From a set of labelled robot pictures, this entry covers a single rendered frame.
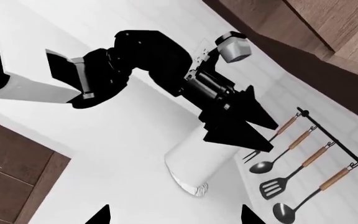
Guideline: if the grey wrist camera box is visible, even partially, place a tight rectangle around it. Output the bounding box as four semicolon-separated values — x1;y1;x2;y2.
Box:
214;31;254;63

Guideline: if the white paper towel roll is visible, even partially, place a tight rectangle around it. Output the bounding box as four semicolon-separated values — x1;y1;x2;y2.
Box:
163;124;242;197

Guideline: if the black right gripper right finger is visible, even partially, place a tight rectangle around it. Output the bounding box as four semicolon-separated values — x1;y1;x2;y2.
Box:
241;203;263;224

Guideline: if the black slotted spatula wooden handle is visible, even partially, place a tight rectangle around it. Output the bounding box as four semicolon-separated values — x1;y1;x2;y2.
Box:
259;142;334;201

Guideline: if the brown wooden base cabinet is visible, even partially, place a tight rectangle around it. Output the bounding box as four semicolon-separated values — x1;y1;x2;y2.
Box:
0;114;71;224

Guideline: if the black utensil rail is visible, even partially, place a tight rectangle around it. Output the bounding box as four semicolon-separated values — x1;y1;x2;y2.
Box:
296;106;358;183

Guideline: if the white and black robot torso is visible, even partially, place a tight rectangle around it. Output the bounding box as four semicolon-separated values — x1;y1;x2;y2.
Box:
0;40;84;105

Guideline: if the black meat fork wooden handle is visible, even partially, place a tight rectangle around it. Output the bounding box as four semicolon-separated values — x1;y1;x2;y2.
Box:
242;114;300;164

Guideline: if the black spoon wooden handle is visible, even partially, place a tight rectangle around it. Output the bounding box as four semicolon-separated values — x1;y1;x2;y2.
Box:
249;127;316;175

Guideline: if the black ladle wooden handle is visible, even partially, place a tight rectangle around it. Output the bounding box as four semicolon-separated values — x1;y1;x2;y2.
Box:
272;162;358;224

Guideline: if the white wall socket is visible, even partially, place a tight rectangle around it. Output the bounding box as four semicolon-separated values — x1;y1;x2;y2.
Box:
193;37;211;55

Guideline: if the brown wooden wall cabinet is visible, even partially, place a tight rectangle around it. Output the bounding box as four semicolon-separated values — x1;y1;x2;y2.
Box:
201;0;358;83

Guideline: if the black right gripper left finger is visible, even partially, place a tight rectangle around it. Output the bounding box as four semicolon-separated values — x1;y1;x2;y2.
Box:
85;203;112;224

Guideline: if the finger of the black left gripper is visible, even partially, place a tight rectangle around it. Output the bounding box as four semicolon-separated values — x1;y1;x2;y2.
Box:
227;85;280;131
202;120;275;153

